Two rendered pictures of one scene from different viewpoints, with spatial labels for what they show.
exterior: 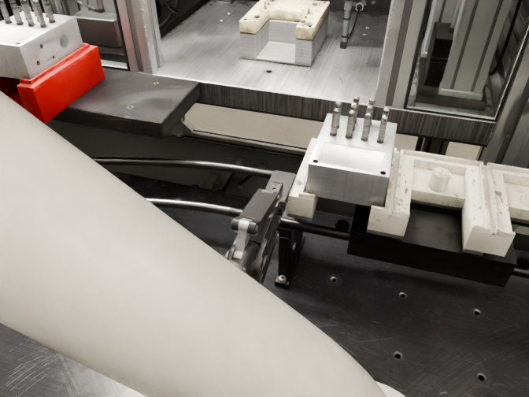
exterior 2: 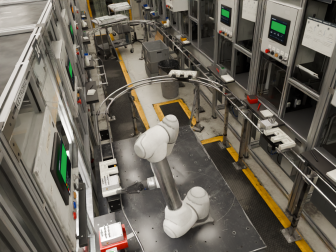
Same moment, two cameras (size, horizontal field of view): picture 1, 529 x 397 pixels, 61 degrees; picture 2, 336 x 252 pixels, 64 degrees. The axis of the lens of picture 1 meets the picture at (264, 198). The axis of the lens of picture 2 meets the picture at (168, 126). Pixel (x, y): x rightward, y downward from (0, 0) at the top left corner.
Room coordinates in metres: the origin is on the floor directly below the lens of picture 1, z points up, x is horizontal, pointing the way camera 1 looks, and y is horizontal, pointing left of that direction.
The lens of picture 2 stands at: (0.79, 1.35, 2.39)
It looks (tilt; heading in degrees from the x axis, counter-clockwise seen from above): 35 degrees down; 240
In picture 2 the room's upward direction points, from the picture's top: 5 degrees counter-clockwise
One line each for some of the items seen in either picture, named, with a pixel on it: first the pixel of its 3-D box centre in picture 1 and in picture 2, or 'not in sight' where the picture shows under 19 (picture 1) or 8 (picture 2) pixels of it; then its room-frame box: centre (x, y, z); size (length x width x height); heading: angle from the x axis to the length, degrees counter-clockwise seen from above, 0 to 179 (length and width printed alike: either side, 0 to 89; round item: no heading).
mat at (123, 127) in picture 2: not in sight; (112, 68); (-1.14, -4.32, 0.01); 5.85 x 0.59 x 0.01; 73
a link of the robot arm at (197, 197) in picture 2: not in sight; (197, 201); (0.03, 0.37, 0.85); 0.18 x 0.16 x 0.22; 15
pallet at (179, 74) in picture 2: not in sight; (182, 75); (-1.11, -1.42, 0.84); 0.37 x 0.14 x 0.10; 131
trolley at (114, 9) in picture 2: not in sight; (122, 21); (-2.38, -6.27, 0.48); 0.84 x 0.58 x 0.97; 81
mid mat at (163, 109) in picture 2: not in sight; (175, 115); (-1.15, -1.74, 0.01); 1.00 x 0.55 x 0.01; 73
